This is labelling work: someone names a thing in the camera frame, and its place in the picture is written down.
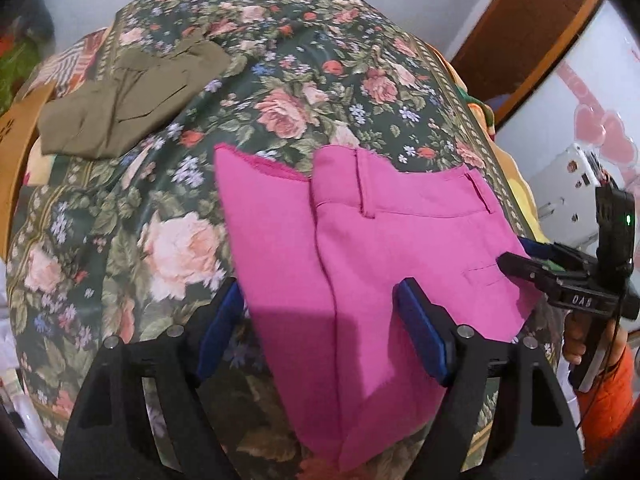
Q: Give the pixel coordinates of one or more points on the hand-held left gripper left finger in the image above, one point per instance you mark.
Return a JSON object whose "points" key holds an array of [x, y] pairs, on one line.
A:
{"points": [[217, 330]]}

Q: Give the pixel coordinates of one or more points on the person's right hand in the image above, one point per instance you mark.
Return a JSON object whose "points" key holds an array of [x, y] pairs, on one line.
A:
{"points": [[574, 340]]}

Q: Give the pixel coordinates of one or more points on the scattered papers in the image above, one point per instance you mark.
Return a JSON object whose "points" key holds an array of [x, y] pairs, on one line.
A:
{"points": [[20, 400]]}

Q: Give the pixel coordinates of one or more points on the white plastic appliance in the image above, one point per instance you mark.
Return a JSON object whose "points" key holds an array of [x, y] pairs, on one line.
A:
{"points": [[565, 190]]}

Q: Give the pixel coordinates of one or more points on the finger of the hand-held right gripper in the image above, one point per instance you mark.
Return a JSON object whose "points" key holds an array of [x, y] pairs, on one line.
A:
{"points": [[525, 270], [537, 250]]}

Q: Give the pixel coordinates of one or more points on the striped blanket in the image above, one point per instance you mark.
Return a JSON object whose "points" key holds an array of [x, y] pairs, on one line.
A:
{"points": [[65, 60]]}

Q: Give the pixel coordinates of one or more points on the olive green shorts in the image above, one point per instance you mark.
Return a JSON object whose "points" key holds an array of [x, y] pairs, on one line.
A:
{"points": [[135, 100]]}

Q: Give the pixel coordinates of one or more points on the brown wooden door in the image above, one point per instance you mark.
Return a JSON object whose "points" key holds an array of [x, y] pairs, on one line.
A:
{"points": [[525, 35]]}

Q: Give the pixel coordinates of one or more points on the floral blanket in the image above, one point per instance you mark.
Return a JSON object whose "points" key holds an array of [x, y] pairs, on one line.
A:
{"points": [[300, 85]]}

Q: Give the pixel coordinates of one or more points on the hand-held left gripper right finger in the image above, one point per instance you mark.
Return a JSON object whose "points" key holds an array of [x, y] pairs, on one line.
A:
{"points": [[425, 330]]}

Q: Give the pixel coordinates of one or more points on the pink pants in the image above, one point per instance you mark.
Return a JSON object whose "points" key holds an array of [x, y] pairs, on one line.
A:
{"points": [[400, 240]]}

